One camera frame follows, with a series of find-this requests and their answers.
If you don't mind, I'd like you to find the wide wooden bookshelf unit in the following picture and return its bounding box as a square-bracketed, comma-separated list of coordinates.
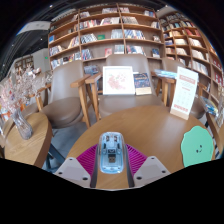
[47, 3, 164, 73]

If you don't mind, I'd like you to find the distant wooden bookshelf unit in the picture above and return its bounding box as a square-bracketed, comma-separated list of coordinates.
[13, 54, 36, 76]

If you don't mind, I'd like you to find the white framed floral picture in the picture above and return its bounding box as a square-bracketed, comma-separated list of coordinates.
[102, 65, 136, 96]

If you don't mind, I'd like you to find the white ceiling light panel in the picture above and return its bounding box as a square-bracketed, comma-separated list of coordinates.
[16, 20, 52, 36]

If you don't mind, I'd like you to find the dark blue book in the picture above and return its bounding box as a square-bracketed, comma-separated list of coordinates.
[133, 72, 153, 96]

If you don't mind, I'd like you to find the glass vase with pink flowers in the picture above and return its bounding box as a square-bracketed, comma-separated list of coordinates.
[0, 64, 51, 141]

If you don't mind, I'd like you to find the brown armchair with wooden arms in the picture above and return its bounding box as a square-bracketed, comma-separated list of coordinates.
[84, 53, 174, 121]
[161, 57, 209, 120]
[35, 59, 101, 129]

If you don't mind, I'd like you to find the round wooden side table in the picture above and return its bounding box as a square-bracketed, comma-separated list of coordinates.
[205, 113, 224, 158]
[3, 111, 66, 169]

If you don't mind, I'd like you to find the white and red standing sign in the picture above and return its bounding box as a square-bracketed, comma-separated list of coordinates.
[169, 65, 200, 121]

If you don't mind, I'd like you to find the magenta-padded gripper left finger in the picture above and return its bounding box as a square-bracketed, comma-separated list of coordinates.
[54, 143, 100, 190]

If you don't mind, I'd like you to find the curved wooden bookshelf unit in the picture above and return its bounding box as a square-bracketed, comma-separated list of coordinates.
[159, 11, 224, 111]

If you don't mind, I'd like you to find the glass vase with white flowers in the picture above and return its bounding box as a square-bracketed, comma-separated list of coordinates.
[214, 83, 224, 129]

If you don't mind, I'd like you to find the green wavy-edged mouse pad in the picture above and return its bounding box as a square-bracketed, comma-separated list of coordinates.
[180, 125, 215, 168]

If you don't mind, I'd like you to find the transparent computer mouse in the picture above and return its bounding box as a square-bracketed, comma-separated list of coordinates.
[97, 131, 128, 175]

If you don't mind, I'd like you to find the stack of books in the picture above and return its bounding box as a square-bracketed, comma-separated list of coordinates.
[199, 95, 219, 117]

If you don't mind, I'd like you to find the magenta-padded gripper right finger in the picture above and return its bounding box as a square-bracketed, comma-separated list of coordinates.
[124, 143, 172, 189]

